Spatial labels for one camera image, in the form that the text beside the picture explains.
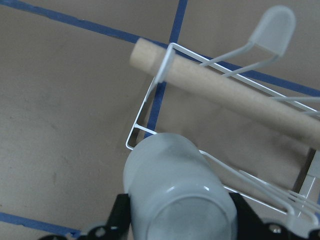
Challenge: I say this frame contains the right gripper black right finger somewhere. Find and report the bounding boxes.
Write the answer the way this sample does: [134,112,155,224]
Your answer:
[229,192,320,240]

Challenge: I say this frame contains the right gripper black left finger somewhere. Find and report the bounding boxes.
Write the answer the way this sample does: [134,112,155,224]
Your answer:
[82,193,131,240]

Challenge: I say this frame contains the white plastic cup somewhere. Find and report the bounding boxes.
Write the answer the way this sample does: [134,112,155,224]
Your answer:
[123,133,238,240]

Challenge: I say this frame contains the wooden rack dowel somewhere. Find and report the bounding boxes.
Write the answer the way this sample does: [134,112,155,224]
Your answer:
[129,37,320,147]

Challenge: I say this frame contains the white wire cup rack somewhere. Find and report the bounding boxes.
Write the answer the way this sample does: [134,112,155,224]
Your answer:
[124,5,320,237]

